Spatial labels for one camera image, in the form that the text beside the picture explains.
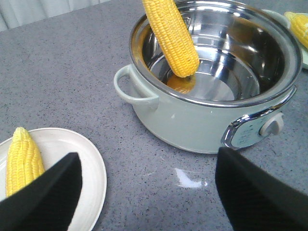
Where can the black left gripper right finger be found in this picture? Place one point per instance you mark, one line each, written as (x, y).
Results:
(256, 201)

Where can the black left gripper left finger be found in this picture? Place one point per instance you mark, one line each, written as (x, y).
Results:
(48, 203)

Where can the white round plate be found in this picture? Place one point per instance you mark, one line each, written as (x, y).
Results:
(56, 143)

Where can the pale green electric cooking pot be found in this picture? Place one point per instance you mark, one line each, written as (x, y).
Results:
(249, 62)

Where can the pale green round plate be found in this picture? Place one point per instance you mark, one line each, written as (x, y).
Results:
(283, 20)

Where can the grey curtain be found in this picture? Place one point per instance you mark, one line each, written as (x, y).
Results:
(14, 13)

